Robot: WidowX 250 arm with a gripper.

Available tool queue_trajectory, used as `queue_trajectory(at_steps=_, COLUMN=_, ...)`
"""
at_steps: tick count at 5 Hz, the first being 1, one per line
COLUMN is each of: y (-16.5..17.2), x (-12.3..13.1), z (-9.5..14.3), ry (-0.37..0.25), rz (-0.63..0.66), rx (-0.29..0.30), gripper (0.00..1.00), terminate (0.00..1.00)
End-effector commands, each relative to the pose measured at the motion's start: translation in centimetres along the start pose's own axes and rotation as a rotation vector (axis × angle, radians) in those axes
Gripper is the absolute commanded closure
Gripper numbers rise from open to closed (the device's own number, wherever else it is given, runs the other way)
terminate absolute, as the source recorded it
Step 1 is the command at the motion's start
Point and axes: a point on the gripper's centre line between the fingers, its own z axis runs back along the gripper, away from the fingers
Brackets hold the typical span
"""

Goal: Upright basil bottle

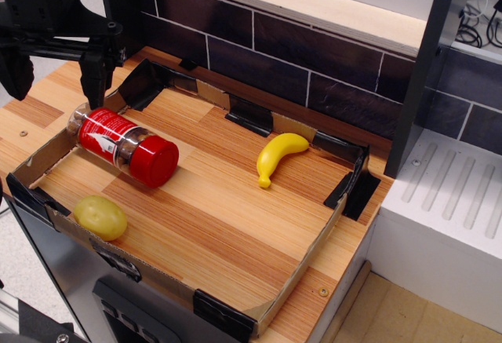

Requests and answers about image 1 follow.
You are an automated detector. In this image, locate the dark grey vertical post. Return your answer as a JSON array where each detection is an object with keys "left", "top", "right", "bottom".
[{"left": 384, "top": 0, "right": 467, "bottom": 178}]

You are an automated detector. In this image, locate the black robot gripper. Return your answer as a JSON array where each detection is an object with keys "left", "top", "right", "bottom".
[{"left": 1, "top": 0, "right": 126, "bottom": 108}]

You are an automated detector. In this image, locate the white sink drainboard unit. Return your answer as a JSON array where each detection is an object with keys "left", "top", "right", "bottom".
[{"left": 367, "top": 130, "right": 501, "bottom": 331}]

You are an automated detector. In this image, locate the yellow toy potato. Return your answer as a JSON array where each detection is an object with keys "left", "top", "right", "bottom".
[{"left": 73, "top": 195, "right": 128, "bottom": 241}]

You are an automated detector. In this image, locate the black oven control panel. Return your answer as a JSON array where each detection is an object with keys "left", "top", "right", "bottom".
[{"left": 91, "top": 278, "right": 205, "bottom": 343}]

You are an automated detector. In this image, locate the red-lidded spice bottle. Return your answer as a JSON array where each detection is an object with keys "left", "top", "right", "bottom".
[{"left": 67, "top": 104, "right": 180, "bottom": 188}]

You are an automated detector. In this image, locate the yellow toy banana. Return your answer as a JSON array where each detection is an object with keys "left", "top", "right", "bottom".
[{"left": 256, "top": 133, "right": 310, "bottom": 188}]

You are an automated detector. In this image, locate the cardboard fence with black tape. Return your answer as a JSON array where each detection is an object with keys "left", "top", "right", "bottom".
[{"left": 1, "top": 53, "right": 389, "bottom": 342}]

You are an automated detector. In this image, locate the light wooden shelf ledge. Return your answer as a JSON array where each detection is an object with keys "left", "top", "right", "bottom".
[{"left": 232, "top": 0, "right": 426, "bottom": 57}]

